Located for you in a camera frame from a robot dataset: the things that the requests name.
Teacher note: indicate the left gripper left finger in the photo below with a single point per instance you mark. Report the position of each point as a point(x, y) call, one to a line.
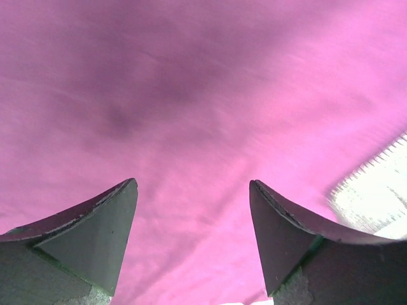
point(72, 257)

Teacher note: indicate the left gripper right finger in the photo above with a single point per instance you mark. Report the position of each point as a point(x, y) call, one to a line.
point(308, 259)

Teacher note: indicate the purple cloth wrap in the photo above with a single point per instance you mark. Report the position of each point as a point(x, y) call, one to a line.
point(193, 99)

